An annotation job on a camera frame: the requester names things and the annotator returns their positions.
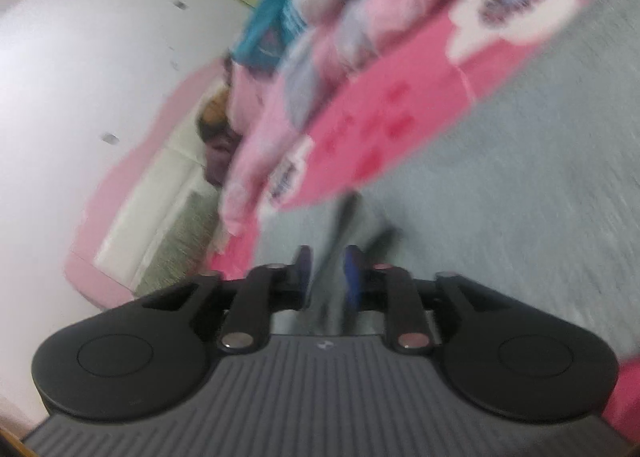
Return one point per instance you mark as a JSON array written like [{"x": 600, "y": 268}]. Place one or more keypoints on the pink floral blanket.
[{"x": 380, "y": 137}]

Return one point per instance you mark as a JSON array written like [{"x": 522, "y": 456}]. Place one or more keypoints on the pink patterned quilt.
[{"x": 260, "y": 137}]

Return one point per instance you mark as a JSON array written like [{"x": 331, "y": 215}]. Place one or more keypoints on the brown and black plush toy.
[{"x": 217, "y": 109}]

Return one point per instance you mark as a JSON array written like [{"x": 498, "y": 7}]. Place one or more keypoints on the purple fuzzy cloth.
[{"x": 220, "y": 157}]

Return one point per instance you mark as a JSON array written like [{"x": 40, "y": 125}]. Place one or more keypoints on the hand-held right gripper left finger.
[{"x": 303, "y": 264}]

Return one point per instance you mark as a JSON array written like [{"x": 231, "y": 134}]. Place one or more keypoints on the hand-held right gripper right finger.
[{"x": 352, "y": 277}]

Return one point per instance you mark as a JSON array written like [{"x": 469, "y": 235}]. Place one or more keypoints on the teal patterned cloth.
[{"x": 270, "y": 22}]

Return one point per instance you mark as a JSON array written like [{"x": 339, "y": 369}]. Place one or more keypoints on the green floral pillow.
[{"x": 180, "y": 247}]

